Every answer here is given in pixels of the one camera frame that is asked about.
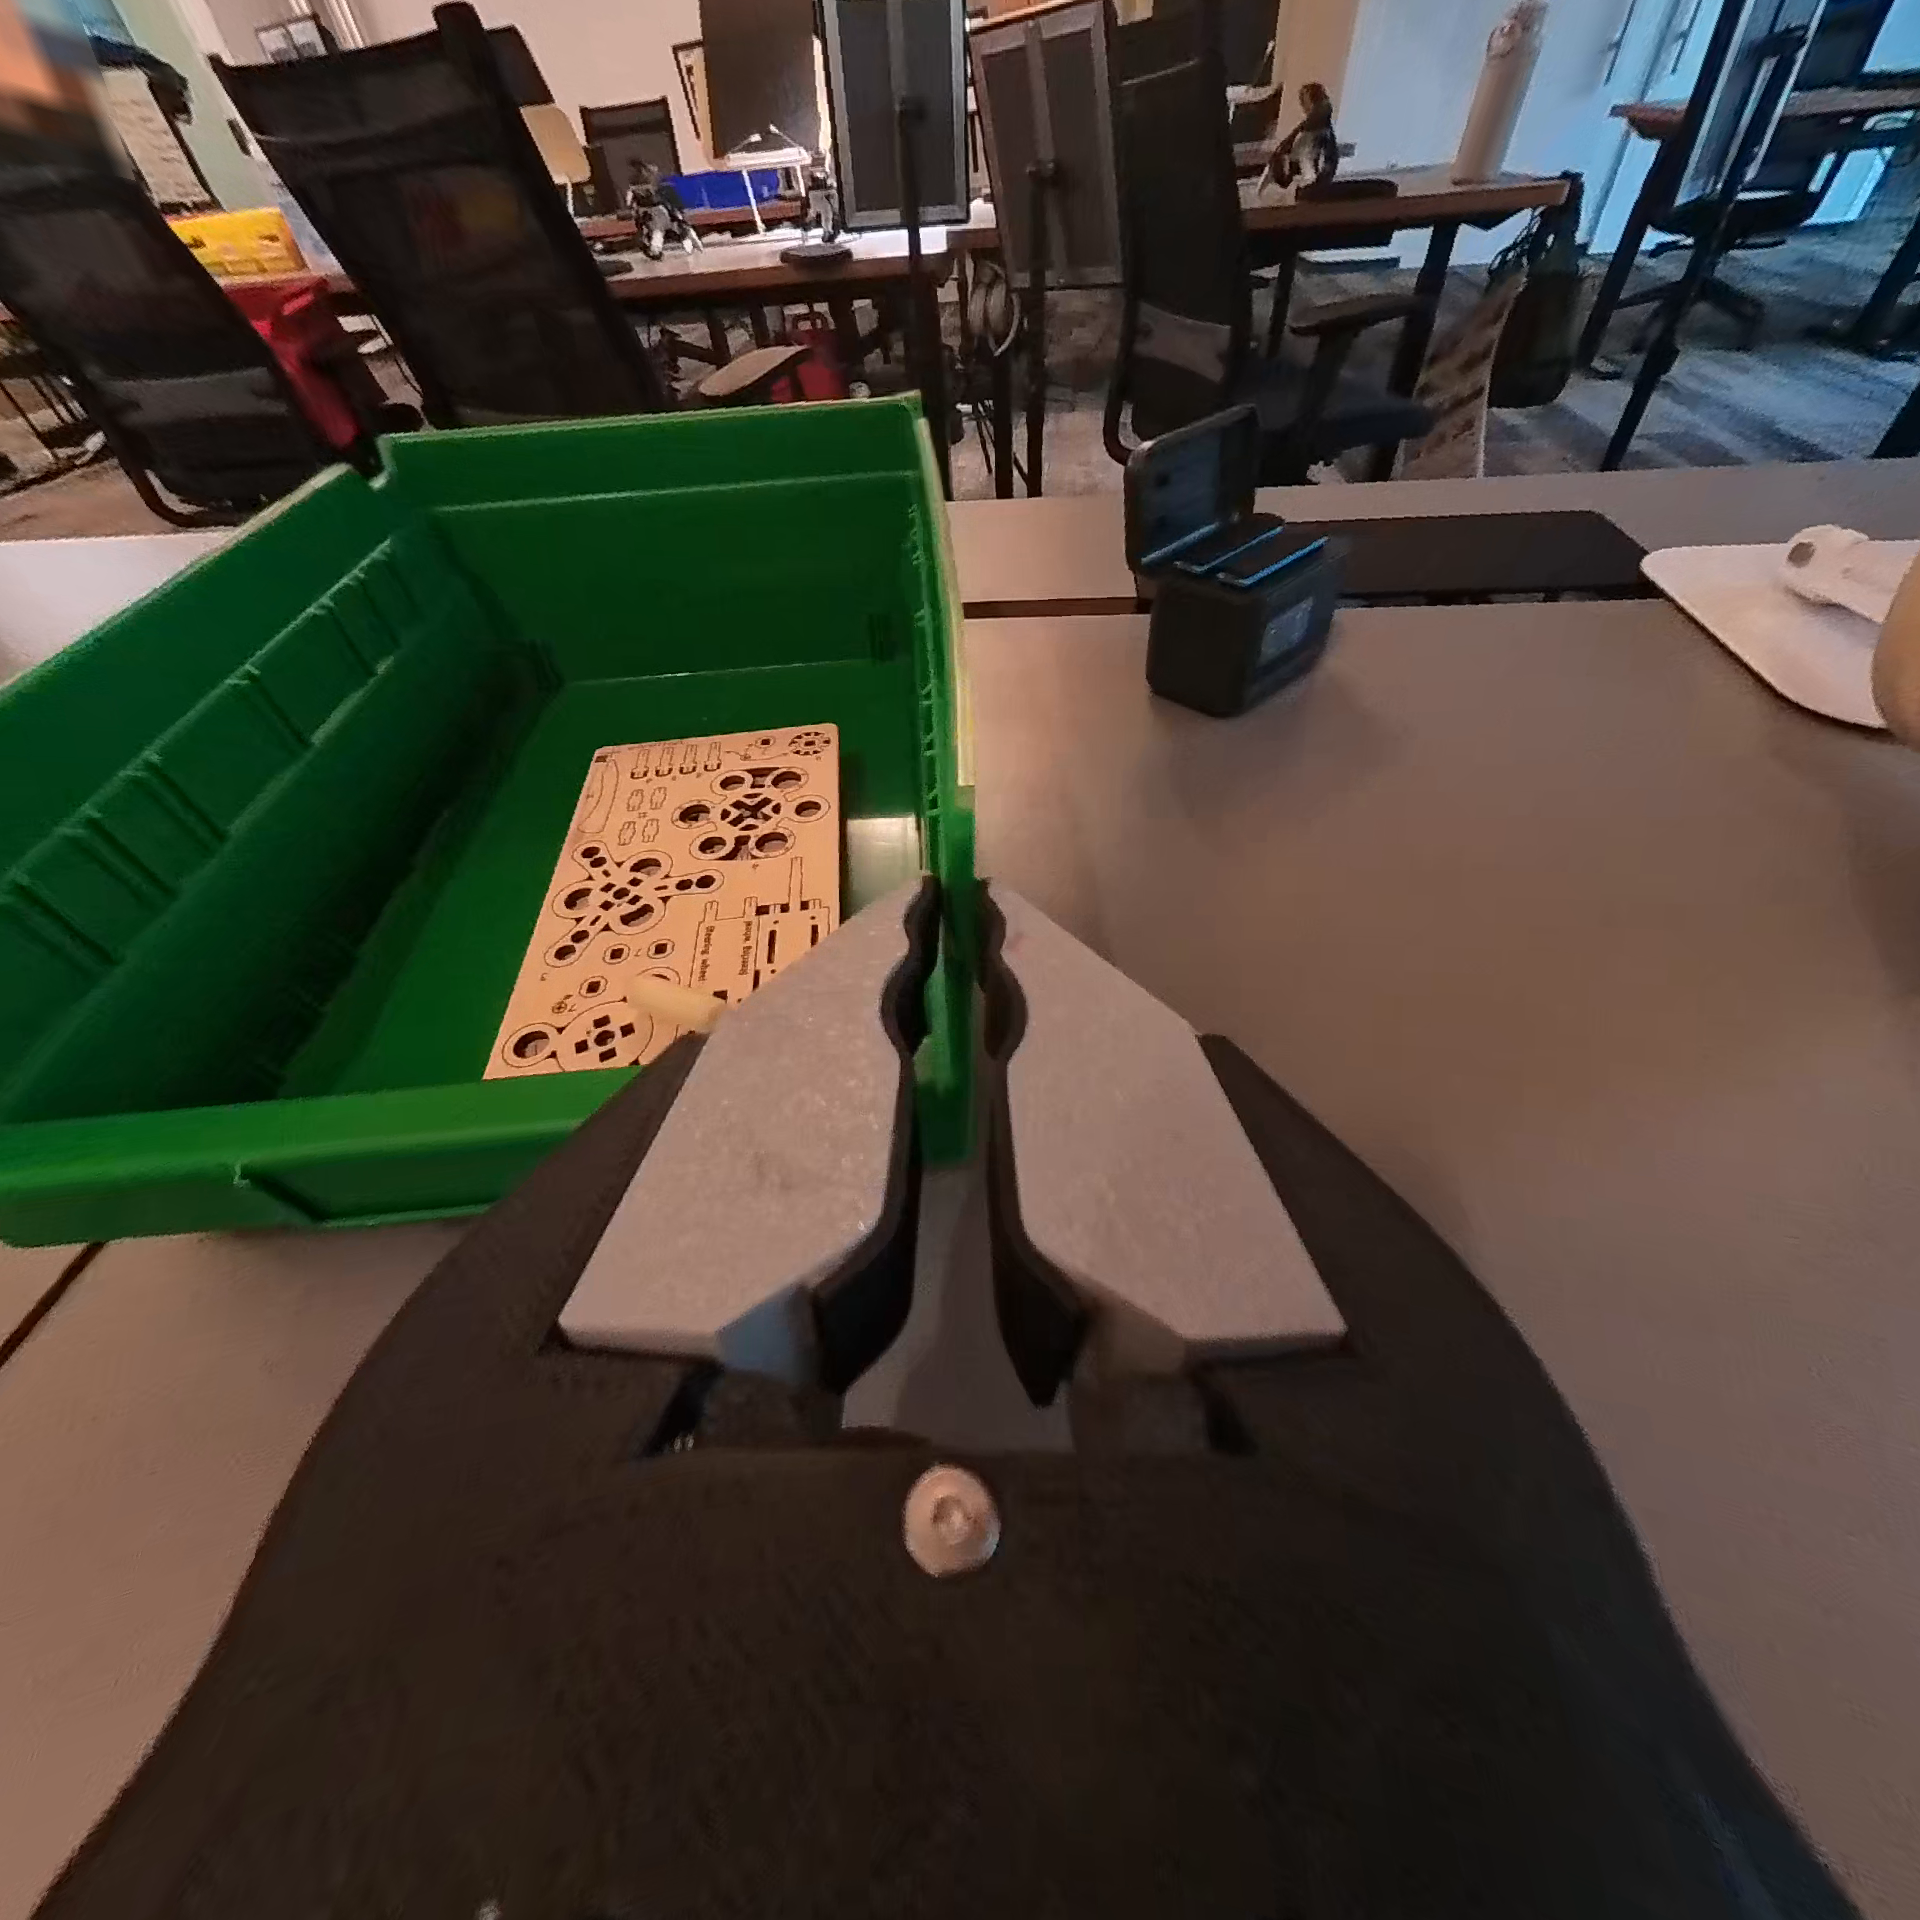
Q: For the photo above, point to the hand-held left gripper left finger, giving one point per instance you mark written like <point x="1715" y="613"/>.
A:
<point x="751" y="1171"/>

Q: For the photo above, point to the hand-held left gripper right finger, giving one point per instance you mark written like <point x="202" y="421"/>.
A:
<point x="1140" y="1171"/>

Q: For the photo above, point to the laser-cut wooden parts sheet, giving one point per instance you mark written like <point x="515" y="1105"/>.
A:
<point x="668" y="841"/>

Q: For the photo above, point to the green plastic bin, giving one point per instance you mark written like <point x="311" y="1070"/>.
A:
<point x="224" y="841"/>

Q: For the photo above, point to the small white peg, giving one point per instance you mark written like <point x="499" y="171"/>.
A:
<point x="675" y="1003"/>

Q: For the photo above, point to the black battery charging case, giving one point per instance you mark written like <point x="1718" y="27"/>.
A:
<point x="1238" y="630"/>

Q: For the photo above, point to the white flat pad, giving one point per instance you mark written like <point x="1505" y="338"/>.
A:
<point x="1755" y="630"/>

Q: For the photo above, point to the printed tote bag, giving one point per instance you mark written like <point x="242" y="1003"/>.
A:
<point x="1463" y="374"/>

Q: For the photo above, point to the long wooden desk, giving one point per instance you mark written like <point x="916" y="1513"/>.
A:
<point x="751" y="267"/>

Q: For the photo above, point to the curved wooden sign stand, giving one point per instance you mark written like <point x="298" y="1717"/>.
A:
<point x="1903" y="660"/>

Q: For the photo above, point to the dark backpack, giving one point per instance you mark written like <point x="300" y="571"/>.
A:
<point x="1545" y="315"/>

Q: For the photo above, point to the red bag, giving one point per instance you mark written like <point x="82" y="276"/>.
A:
<point x="292" y="338"/>

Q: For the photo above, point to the blue plastic bin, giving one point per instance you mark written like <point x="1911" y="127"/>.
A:
<point x="720" y="189"/>

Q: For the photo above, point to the black mesh office chair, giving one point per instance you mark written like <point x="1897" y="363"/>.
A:
<point x="434" y="225"/>
<point x="135" y="361"/>

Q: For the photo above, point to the wooden desk with black legs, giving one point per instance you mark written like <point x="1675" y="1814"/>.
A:
<point x="1425" y="194"/>

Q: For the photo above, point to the grey monitor on stand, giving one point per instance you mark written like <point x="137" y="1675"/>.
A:
<point x="1051" y="134"/>
<point x="896" y="104"/>

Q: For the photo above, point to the small dark figurine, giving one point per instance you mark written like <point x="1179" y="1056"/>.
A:
<point x="1304" y="143"/>

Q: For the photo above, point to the yellow plastic crate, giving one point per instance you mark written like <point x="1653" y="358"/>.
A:
<point x="240" y="241"/>

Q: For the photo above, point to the black tripod stand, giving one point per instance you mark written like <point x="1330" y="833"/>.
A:
<point x="1694" y="225"/>

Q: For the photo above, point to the white water bottle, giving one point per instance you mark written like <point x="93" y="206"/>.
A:
<point x="1501" y="90"/>

